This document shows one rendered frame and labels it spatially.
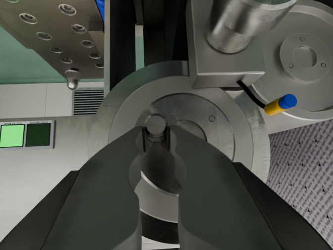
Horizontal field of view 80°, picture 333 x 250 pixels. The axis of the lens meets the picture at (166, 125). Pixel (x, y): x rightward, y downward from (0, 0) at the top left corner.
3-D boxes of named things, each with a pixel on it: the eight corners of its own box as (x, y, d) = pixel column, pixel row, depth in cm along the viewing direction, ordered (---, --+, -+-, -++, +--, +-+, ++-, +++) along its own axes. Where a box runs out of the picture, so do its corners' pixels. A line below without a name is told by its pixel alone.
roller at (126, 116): (255, 83, 17) (252, 230, 15) (196, 130, 42) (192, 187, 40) (119, 67, 17) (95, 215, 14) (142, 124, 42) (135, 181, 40)
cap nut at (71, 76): (77, 69, 49) (77, 87, 48) (83, 75, 53) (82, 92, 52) (62, 70, 49) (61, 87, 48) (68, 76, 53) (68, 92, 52)
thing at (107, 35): (110, -85, 21) (109, 86, 17) (135, 45, 44) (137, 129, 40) (105, -85, 21) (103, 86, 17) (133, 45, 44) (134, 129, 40)
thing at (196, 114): (218, 214, 13) (114, 175, 14) (210, 207, 15) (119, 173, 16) (248, 112, 15) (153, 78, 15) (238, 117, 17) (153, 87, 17)
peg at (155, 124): (142, 136, 11) (144, 112, 12) (145, 141, 14) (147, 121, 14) (167, 138, 11) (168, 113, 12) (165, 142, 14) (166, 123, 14)
